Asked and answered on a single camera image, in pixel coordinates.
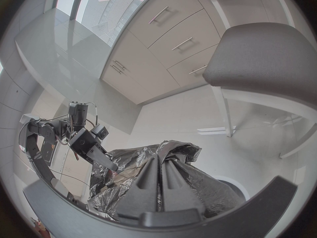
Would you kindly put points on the black flat screen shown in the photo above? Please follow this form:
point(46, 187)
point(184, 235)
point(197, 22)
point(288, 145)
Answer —
point(48, 152)

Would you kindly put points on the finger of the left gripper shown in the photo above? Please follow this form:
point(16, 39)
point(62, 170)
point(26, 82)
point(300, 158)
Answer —
point(95, 152)

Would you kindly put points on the black plastic bag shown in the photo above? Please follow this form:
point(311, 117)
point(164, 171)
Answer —
point(138, 157)

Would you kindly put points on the window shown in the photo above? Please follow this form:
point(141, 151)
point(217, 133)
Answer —
point(99, 9)

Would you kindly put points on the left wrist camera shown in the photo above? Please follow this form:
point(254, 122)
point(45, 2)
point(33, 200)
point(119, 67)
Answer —
point(99, 131)

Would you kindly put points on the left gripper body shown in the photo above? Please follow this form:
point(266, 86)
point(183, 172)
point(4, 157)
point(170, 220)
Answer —
point(83, 141)

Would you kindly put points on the beige cabinet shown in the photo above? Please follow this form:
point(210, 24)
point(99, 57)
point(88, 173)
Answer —
point(148, 66)

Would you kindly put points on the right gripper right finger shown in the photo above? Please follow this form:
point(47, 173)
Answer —
point(178, 199)

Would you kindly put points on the grey chair with white legs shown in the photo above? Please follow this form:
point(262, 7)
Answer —
point(260, 58)

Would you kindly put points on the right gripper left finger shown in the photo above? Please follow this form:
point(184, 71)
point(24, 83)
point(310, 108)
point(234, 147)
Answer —
point(141, 199)

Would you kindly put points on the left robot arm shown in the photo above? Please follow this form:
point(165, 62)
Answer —
point(47, 132)

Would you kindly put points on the white trash bin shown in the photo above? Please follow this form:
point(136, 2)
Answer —
point(238, 180)

